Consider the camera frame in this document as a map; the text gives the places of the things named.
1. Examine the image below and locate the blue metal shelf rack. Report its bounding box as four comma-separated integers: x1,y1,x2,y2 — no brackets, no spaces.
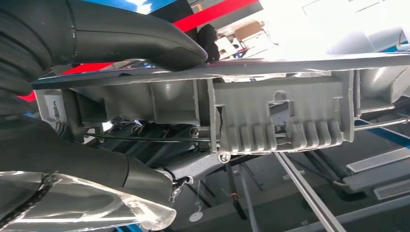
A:
81,0,178,15

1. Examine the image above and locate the clear plastic cover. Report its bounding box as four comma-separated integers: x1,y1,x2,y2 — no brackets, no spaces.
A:
0,170,177,232

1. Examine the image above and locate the red barrier tape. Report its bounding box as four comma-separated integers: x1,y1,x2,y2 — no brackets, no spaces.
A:
17,0,260,102

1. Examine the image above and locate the silver metal rod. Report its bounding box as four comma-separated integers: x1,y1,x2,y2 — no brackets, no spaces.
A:
275,152,347,232

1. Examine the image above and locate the ceiling light panel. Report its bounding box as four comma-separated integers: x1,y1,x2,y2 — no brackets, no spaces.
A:
346,147,410,174
373,178,410,201

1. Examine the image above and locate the black braided cable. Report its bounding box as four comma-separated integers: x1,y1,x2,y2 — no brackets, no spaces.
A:
0,173,61,228

